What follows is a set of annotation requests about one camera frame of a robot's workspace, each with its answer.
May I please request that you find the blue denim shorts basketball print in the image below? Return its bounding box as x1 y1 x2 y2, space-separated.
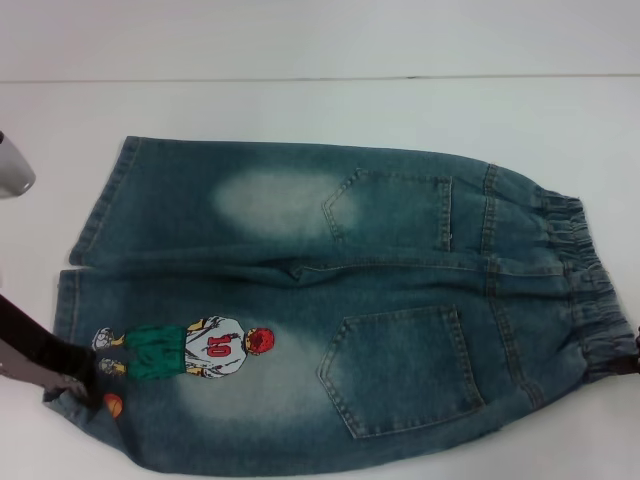
42 134 640 480

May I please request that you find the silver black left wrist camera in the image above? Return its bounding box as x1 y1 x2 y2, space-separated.
0 130 37 200

